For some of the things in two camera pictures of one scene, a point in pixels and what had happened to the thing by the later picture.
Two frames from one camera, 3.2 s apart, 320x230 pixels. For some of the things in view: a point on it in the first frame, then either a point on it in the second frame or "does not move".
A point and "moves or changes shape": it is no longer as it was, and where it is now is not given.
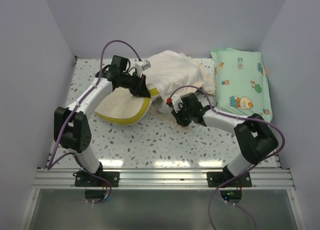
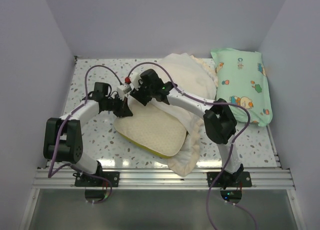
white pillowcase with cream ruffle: [169, 69] moves or changes shape
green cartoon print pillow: [242, 86] does not move
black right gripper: [178, 117] → [138, 95]
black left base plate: [84, 179] does not move
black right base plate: [216, 178] does not move
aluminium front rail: [163, 178] does not move
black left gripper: [141, 89] → [124, 110]
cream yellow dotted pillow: [121, 107] moves or changes shape
